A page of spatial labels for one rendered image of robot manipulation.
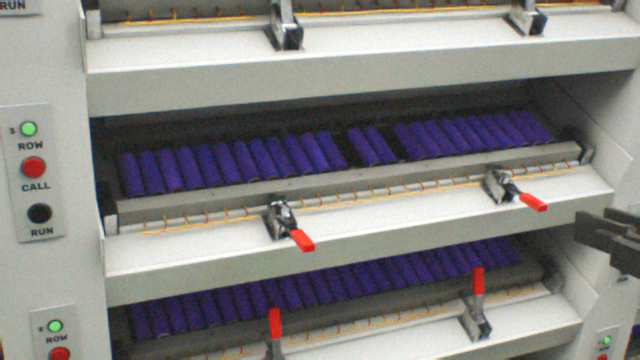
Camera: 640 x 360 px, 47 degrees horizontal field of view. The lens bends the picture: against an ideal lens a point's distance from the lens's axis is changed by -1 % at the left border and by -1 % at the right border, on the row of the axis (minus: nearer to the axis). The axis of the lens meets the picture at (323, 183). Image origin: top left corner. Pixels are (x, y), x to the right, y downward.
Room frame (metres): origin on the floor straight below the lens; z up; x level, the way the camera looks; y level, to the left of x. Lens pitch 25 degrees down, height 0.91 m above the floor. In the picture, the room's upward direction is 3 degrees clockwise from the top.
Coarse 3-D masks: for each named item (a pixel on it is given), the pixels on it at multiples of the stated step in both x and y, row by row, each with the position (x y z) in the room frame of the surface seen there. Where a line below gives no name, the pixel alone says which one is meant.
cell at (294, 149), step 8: (288, 136) 0.78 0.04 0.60; (288, 144) 0.77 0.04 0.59; (296, 144) 0.77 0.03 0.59; (288, 152) 0.76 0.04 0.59; (296, 152) 0.75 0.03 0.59; (304, 152) 0.76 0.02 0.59; (296, 160) 0.74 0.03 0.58; (304, 160) 0.74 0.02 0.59; (296, 168) 0.74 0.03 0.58; (304, 168) 0.73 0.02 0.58; (312, 168) 0.73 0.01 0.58
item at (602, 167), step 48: (336, 96) 0.84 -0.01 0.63; (384, 96) 0.87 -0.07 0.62; (96, 192) 0.67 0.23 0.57; (432, 192) 0.75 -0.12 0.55; (480, 192) 0.77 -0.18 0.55; (576, 192) 0.79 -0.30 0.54; (144, 240) 0.61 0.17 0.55; (192, 240) 0.62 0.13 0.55; (240, 240) 0.63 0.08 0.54; (288, 240) 0.64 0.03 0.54; (336, 240) 0.66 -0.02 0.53; (384, 240) 0.69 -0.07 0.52; (432, 240) 0.72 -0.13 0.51; (144, 288) 0.59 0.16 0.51; (192, 288) 0.61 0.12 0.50
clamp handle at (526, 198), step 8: (504, 176) 0.75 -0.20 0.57; (504, 184) 0.75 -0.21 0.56; (512, 192) 0.74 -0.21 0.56; (520, 192) 0.73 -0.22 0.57; (528, 192) 0.73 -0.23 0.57; (520, 200) 0.72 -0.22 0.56; (528, 200) 0.71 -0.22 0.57; (536, 200) 0.71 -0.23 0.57; (536, 208) 0.70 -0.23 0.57; (544, 208) 0.70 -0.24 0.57
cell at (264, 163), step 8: (248, 144) 0.76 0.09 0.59; (256, 144) 0.76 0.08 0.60; (264, 144) 0.76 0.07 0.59; (256, 152) 0.74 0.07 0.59; (264, 152) 0.74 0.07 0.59; (256, 160) 0.74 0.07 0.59; (264, 160) 0.73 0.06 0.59; (264, 168) 0.72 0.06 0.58; (272, 168) 0.72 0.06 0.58; (264, 176) 0.71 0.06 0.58; (272, 176) 0.71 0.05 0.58
